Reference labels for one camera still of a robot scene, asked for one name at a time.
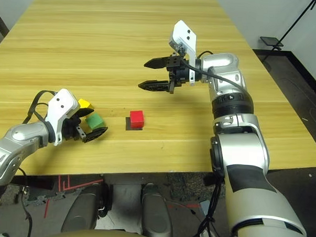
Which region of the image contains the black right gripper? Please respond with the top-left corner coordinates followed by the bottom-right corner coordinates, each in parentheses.
top-left (137, 53), bottom-right (191, 96)

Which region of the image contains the grey robot leg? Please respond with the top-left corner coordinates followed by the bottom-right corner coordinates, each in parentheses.
top-left (61, 182), bottom-right (111, 235)
top-left (139, 183), bottom-right (176, 237)

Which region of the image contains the yellow wooden block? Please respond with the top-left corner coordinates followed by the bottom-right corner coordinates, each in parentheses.
top-left (77, 98), bottom-right (93, 110)

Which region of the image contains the grey left robot leg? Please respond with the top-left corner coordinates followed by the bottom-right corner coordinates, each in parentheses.
top-left (61, 182), bottom-right (111, 235)

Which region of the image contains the green wooden block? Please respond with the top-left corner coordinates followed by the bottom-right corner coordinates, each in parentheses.
top-left (84, 113), bottom-right (106, 130)

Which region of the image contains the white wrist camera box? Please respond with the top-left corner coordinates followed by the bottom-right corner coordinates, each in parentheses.
top-left (166, 19), bottom-right (199, 87)
top-left (44, 88), bottom-right (81, 147)

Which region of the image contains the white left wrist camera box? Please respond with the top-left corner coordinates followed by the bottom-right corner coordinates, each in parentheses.
top-left (44, 88), bottom-right (81, 147)

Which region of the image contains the grey square floor pad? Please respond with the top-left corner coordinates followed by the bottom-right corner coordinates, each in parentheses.
top-left (200, 200), bottom-right (211, 216)

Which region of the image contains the dark metal table leg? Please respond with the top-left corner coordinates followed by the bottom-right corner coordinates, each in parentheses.
top-left (0, 9), bottom-right (10, 38)

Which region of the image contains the red wooden block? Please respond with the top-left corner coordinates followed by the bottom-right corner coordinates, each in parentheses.
top-left (129, 110), bottom-right (145, 128)

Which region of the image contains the dark speckled floor mat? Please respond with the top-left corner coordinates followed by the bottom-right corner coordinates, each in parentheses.
top-left (166, 171), bottom-right (224, 203)

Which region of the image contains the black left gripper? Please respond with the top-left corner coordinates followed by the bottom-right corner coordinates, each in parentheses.
top-left (61, 106), bottom-right (110, 145)

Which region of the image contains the grey metal stand plate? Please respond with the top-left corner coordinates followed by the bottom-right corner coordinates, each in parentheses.
top-left (100, 171), bottom-right (169, 233)

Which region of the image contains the black stand tray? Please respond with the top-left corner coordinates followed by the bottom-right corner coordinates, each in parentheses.
top-left (259, 36), bottom-right (285, 48)

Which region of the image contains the grey right robot leg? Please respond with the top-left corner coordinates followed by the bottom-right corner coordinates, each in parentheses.
top-left (139, 183), bottom-right (176, 237)

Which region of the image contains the olive robot torso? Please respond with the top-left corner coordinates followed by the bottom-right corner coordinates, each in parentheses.
top-left (43, 226), bottom-right (148, 237)

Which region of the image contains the black tripod stand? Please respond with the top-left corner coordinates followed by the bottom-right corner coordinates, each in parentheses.
top-left (263, 0), bottom-right (316, 63)

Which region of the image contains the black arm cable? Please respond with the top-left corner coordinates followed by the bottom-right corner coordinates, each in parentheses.
top-left (23, 89), bottom-right (58, 126)
top-left (179, 49), bottom-right (249, 96)

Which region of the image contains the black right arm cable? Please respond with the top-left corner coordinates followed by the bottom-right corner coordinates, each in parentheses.
top-left (179, 49), bottom-right (249, 96)

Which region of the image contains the black square pad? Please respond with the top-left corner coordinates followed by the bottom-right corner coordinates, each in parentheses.
top-left (125, 116), bottom-right (144, 131)

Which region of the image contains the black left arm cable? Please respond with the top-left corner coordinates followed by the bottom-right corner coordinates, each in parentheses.
top-left (23, 89), bottom-right (58, 126)

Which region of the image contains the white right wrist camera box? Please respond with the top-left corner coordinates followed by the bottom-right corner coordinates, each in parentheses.
top-left (166, 19), bottom-right (199, 87)

